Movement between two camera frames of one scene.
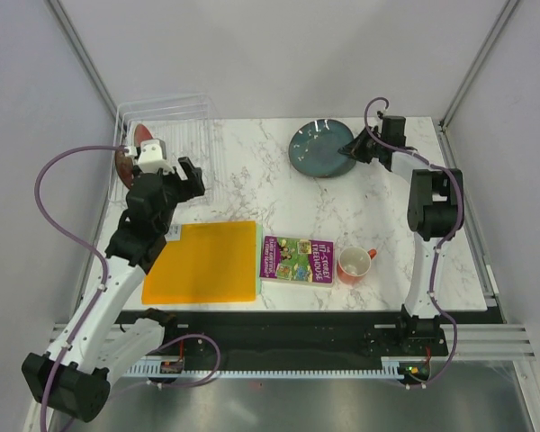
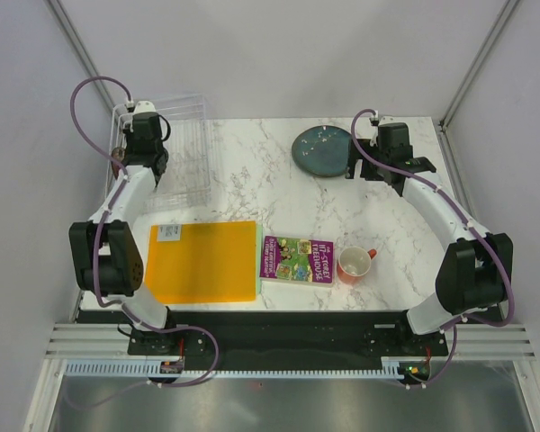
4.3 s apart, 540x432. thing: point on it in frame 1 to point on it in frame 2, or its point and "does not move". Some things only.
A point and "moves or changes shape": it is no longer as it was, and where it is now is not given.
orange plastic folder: (206, 263) does not move
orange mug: (354, 264) does not move
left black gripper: (193, 185) to (129, 138)
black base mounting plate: (262, 339) does not move
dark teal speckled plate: (314, 148) moves or changes shape
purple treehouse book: (296, 260) does not move
